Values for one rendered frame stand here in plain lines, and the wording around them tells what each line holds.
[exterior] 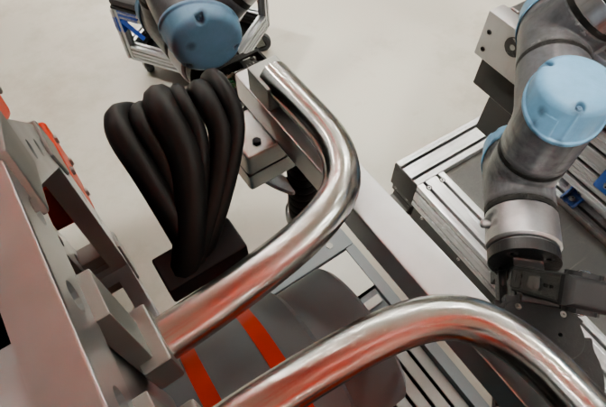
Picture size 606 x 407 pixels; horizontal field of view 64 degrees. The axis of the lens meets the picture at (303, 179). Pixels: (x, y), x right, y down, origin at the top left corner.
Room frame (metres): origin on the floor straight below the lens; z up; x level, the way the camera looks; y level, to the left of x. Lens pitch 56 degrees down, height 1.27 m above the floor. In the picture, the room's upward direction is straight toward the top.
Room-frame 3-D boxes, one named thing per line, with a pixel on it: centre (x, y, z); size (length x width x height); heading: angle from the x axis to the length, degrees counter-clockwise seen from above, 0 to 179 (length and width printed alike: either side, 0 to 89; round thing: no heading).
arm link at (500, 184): (0.32, -0.25, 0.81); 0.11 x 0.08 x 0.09; 169
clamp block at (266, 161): (0.29, 0.02, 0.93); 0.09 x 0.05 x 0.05; 125
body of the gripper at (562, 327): (0.16, -0.22, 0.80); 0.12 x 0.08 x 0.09; 169
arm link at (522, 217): (0.24, -0.23, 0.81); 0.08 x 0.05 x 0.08; 79
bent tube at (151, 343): (0.18, 0.05, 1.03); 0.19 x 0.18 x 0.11; 125
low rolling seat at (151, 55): (1.42, 0.38, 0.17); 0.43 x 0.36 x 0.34; 69
